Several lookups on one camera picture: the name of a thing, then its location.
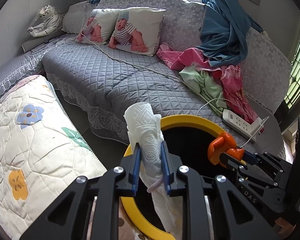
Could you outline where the white tissue bundle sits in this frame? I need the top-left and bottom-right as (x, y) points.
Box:
(124, 102), (183, 239)

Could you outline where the blue curtain cloth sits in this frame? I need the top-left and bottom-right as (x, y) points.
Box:
(197, 0), (263, 67)

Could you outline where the white charging cable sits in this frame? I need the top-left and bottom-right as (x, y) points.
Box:
(197, 97), (271, 149)

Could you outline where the pink floral blanket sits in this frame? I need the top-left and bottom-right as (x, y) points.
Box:
(157, 43), (257, 124)

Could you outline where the orange mandarin peel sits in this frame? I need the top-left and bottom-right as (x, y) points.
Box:
(207, 132), (245, 165)

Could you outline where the right baby print pillow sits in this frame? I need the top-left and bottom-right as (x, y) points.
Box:
(108, 7), (166, 56)

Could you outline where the white power strip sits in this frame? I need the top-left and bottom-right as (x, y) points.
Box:
(222, 109), (259, 143)

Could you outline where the cream cartoon quilted table cover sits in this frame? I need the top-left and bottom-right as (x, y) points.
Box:
(0, 75), (106, 239)

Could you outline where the left baby print pillow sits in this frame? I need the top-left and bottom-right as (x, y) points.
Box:
(76, 9), (121, 44)

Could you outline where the white tiger plush toy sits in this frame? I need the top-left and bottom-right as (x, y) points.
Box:
(27, 4), (64, 38)

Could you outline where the yellow rimmed black trash bin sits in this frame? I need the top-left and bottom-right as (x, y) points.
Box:
(122, 115), (230, 239)

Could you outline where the light green cloth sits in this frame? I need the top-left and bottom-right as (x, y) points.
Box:
(179, 66), (227, 111)

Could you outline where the grey plain cushion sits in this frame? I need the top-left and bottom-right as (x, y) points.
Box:
(62, 2), (96, 34)

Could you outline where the white charger adapter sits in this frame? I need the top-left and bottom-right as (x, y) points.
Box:
(250, 117), (263, 136)

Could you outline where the baby print pillow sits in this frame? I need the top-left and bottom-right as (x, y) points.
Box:
(108, 7), (166, 56)
(76, 9), (121, 44)

